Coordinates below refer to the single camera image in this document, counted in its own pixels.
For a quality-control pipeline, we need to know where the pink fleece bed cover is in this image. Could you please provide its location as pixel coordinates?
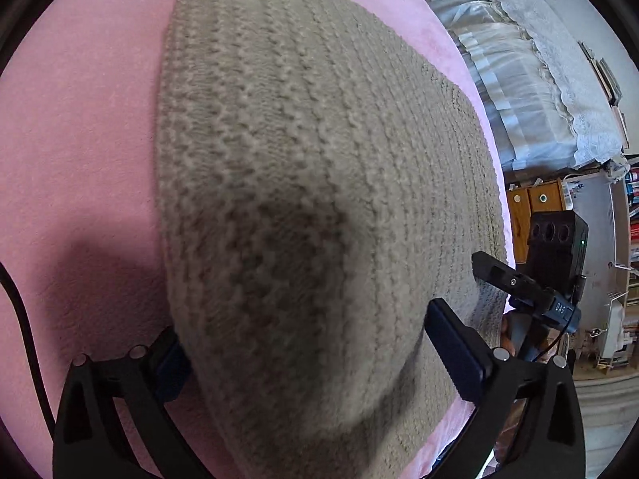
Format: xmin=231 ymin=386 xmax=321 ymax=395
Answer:
xmin=1 ymin=0 xmax=499 ymax=478

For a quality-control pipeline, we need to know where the wooden chest of drawers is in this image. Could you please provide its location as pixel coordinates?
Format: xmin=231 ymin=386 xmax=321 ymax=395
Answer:
xmin=506 ymin=178 xmax=571 ymax=265

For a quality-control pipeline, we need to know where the black cable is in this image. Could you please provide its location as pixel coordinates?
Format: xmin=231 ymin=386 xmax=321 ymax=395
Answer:
xmin=0 ymin=260 xmax=57 ymax=435

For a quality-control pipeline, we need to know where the beige knit sweater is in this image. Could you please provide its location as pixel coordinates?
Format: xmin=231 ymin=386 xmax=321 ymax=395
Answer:
xmin=155 ymin=0 xmax=506 ymax=478

